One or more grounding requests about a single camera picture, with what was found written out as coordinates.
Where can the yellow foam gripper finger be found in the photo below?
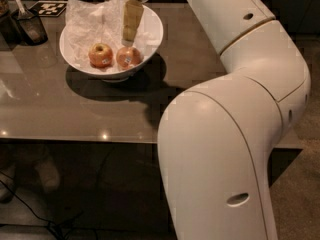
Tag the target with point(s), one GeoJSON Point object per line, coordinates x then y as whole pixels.
{"type": "Point", "coordinates": [132, 15]}

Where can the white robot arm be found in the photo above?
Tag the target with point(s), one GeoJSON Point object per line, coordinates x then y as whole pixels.
{"type": "Point", "coordinates": [215, 138]}

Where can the white ceramic bowl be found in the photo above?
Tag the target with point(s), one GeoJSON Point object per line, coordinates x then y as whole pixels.
{"type": "Point", "coordinates": [150, 35]}

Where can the left red yellow apple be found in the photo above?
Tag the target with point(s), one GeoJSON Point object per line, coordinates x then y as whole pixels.
{"type": "Point", "coordinates": [100, 55]}

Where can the crumpled white paper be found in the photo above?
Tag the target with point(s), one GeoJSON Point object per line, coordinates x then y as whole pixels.
{"type": "Point", "coordinates": [88, 24]}

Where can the black white marker tag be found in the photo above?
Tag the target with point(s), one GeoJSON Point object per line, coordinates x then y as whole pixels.
{"type": "Point", "coordinates": [49, 8]}

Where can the white handled utensil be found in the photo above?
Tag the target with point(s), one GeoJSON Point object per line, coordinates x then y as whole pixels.
{"type": "Point", "coordinates": [23, 12]}

